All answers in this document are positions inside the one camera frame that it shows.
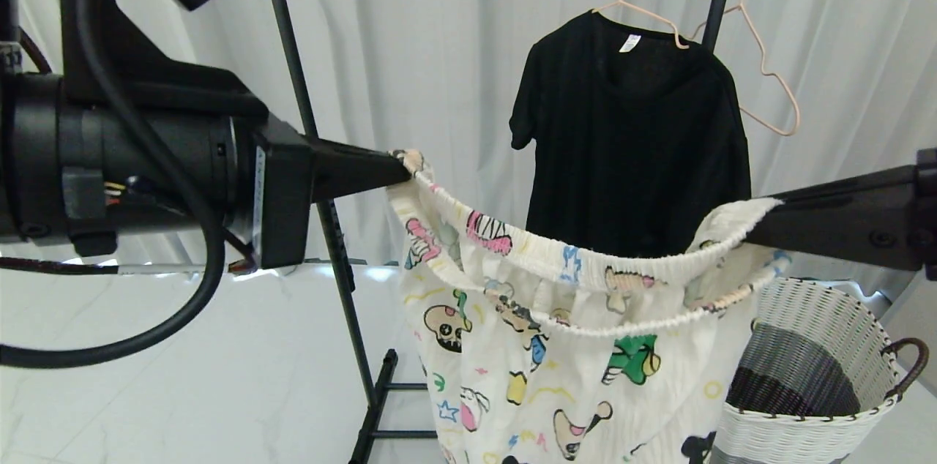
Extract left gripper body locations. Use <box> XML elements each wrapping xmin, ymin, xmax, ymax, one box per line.
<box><xmin>11</xmin><ymin>72</ymin><xmax>317</xmax><ymax>272</ymax></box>

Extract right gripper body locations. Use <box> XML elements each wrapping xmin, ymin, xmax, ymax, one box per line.
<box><xmin>914</xmin><ymin>148</ymin><xmax>937</xmax><ymax>282</ymax></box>

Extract cream printed shorts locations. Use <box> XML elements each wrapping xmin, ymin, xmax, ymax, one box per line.
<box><xmin>385</xmin><ymin>149</ymin><xmax>792</xmax><ymax>464</ymax></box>

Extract black T-shirt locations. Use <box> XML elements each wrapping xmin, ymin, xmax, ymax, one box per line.
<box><xmin>509</xmin><ymin>10</ymin><xmax>754</xmax><ymax>261</ymax></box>

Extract white laundry basket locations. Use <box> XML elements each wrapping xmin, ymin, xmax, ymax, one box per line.
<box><xmin>706</xmin><ymin>277</ymin><xmax>931</xmax><ymax>464</ymax></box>

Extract pale grey cabinet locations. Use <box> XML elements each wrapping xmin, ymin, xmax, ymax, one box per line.
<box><xmin>877</xmin><ymin>270</ymin><xmax>937</xmax><ymax>392</ymax></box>

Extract white curtain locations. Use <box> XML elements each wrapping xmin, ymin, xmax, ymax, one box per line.
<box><xmin>0</xmin><ymin>0</ymin><xmax>937</xmax><ymax>304</ymax></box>

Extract black cable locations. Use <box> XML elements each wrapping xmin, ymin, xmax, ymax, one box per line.
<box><xmin>0</xmin><ymin>0</ymin><xmax>228</xmax><ymax>370</ymax></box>

